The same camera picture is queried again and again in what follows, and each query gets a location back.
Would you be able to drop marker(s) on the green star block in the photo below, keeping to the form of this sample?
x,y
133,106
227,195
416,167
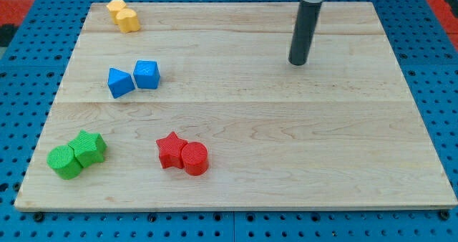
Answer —
x,y
88,148

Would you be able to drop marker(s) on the red cylinder block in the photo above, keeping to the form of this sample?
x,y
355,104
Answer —
x,y
195,158

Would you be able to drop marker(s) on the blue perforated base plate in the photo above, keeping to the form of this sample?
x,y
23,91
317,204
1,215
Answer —
x,y
33,65

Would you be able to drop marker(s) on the blue cube block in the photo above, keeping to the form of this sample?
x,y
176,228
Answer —
x,y
146,74

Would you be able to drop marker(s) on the green cylinder block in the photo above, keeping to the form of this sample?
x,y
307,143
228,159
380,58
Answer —
x,y
63,162

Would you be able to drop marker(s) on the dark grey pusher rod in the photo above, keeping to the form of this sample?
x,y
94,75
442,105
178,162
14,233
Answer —
x,y
304,29

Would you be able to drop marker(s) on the red star block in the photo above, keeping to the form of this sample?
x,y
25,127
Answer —
x,y
170,149

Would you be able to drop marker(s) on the yellow heart block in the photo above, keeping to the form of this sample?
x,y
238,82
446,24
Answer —
x,y
127,20

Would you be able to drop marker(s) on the yellow hexagon block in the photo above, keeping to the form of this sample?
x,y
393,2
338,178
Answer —
x,y
114,7

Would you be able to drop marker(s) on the blue triangular block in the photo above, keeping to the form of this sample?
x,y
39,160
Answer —
x,y
119,82

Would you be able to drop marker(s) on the wooden board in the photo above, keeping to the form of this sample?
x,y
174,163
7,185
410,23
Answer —
x,y
341,132

